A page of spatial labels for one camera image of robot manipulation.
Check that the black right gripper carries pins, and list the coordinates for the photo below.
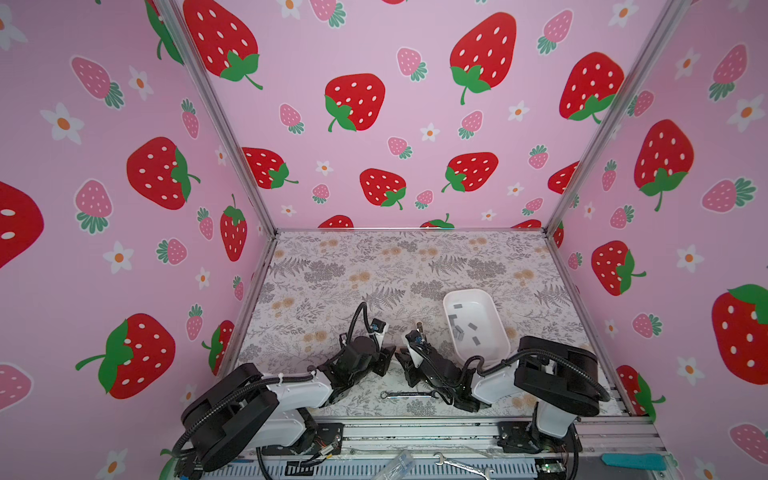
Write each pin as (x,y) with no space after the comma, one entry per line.
(408,364)

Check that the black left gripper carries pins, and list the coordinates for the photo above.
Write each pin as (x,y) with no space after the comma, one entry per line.
(384,358)

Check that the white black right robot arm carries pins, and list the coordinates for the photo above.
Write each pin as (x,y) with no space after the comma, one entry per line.
(562,378)

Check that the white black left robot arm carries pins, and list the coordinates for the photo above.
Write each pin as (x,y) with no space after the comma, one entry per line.
(248,409)

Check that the silver combination wrench on table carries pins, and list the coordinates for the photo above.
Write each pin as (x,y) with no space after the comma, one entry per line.
(393,395)

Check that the white plastic tray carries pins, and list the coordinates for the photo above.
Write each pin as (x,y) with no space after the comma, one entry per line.
(480,310)

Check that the clear plastic bag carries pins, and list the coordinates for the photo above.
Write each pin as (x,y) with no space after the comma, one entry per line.
(397,468)

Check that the silver wrench on rail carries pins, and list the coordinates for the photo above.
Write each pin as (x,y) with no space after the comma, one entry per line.
(485,473)

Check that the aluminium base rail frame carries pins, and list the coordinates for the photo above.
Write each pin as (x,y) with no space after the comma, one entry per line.
(367,445)

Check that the teal tool handle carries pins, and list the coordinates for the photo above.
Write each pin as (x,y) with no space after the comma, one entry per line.
(646,462)

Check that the aluminium left rear corner post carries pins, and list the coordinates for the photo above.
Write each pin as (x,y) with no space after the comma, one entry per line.
(215,44)

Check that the aluminium corner post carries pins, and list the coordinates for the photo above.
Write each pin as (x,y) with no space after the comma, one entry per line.
(661,33)
(215,44)

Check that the aluminium right rear corner post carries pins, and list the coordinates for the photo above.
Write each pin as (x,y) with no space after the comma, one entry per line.
(661,33)

